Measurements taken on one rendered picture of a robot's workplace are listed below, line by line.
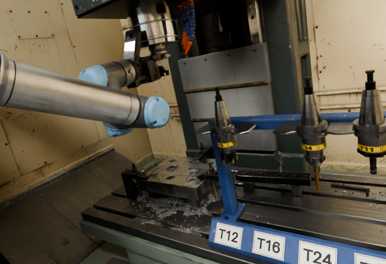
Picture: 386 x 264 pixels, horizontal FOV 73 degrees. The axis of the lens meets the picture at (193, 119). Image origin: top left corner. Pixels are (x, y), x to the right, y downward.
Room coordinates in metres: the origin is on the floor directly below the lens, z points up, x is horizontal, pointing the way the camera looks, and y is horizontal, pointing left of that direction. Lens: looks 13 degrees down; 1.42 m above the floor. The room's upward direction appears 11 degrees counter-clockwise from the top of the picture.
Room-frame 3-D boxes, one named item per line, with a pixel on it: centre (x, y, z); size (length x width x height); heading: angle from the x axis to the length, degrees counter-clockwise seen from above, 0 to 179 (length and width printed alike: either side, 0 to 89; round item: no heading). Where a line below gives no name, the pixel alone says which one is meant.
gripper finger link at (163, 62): (0.92, 0.06, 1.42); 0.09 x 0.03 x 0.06; 137
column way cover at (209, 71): (1.32, -0.19, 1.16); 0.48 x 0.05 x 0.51; 54
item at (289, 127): (0.58, -0.21, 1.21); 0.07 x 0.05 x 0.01; 144
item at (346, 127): (0.52, -0.30, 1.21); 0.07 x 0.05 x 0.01; 144
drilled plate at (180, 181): (0.99, 0.09, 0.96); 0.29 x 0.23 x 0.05; 54
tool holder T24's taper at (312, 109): (0.55, -0.26, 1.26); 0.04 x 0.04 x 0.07
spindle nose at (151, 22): (0.96, 0.07, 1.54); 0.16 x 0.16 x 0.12
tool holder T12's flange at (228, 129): (0.68, -0.08, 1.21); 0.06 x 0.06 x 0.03
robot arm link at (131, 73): (0.78, 0.17, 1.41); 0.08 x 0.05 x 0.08; 61
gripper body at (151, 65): (0.85, 0.13, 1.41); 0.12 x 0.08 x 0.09; 151
